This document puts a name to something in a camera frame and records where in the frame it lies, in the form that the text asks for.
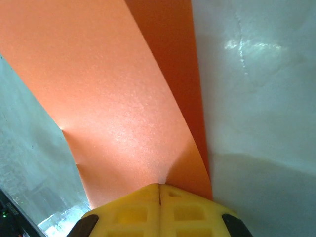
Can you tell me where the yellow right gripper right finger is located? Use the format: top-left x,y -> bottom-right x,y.
159,184 -> 254,237

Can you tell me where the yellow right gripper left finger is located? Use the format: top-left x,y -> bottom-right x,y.
70,183 -> 161,237

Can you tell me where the orange square paper sheet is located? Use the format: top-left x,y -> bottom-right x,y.
0,0 -> 214,209

